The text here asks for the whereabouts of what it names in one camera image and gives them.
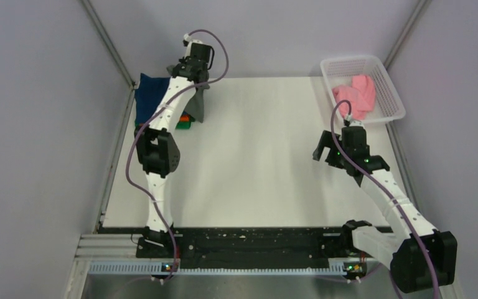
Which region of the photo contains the dark grey t-shirt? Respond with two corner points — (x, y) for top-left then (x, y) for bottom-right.
(167, 63), (210, 123)

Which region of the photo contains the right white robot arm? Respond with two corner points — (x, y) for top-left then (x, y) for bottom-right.
(312, 125), (458, 298)

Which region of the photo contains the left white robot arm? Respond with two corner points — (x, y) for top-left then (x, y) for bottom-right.
(127, 38), (215, 258)

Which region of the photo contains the pink t-shirt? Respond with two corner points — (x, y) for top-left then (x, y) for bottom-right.
(332, 75), (377, 120)

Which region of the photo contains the folded navy blue t-shirt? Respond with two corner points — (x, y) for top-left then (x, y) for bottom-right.
(134, 73), (171, 127)

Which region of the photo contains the white plastic basket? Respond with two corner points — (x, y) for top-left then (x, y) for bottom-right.
(320, 55), (406, 125)

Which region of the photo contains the folded orange t-shirt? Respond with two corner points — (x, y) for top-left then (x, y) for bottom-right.
(179, 115), (192, 123)

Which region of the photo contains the folded green t-shirt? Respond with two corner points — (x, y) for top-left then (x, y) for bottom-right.
(134, 121), (193, 130)

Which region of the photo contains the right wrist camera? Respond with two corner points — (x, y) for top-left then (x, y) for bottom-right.
(344, 117), (365, 128)

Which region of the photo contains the left aluminium frame post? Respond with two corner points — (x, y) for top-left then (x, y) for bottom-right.
(78, 0), (135, 88)

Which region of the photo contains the aluminium frame post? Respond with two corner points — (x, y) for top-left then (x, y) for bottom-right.
(78, 0), (135, 88)
(383, 0), (432, 70)

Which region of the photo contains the right aluminium frame post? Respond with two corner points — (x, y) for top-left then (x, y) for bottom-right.
(383, 0), (432, 70)

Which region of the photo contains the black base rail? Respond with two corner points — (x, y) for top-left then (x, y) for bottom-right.
(136, 227), (369, 270)

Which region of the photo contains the white slotted cable duct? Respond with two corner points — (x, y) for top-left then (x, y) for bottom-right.
(88, 260), (367, 276)

